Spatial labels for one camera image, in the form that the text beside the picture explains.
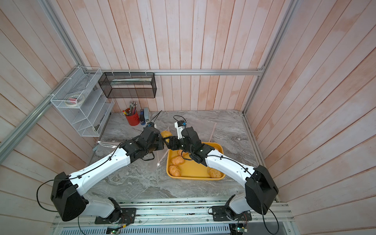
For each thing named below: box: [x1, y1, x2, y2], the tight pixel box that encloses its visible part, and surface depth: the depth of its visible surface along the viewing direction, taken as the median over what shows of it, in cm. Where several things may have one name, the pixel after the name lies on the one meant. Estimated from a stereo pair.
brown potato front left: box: [168, 164, 182, 177], surface depth 85 cm
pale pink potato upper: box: [171, 155, 185, 166], surface depth 90 cm
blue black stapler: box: [139, 109, 146, 126], surface depth 114 cm
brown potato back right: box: [207, 167, 225, 179], surface depth 84 cm
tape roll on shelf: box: [64, 94, 85, 107], surface depth 76 cm
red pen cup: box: [125, 112, 141, 126], surface depth 113 cm
